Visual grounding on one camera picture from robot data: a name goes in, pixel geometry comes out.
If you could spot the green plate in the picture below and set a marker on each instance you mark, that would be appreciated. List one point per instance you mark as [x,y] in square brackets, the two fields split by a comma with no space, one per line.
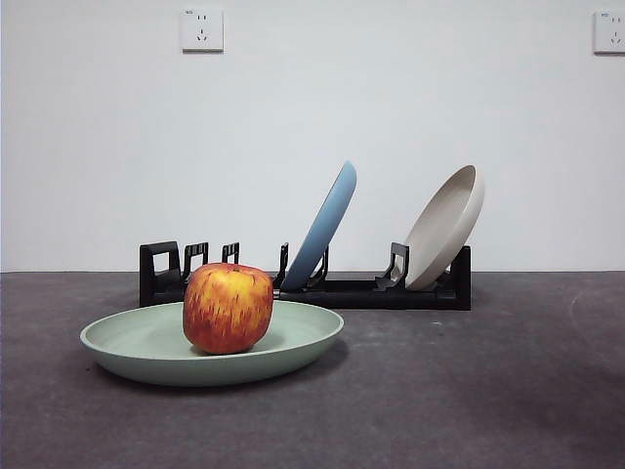
[293,337]

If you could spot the red yellow apple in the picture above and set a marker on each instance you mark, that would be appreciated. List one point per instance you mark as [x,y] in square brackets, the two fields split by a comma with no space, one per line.
[227,308]

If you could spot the blue plate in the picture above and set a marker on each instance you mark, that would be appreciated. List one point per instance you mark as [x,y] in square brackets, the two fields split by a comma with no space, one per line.
[327,220]

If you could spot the black plate rack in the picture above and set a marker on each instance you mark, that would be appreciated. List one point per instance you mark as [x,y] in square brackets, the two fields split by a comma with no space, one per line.
[351,295]

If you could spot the beige plate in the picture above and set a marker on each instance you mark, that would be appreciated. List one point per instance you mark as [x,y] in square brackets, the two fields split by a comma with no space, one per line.
[444,229]

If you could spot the white wall socket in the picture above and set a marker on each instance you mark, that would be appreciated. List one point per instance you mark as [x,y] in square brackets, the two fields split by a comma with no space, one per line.
[202,30]
[610,31]

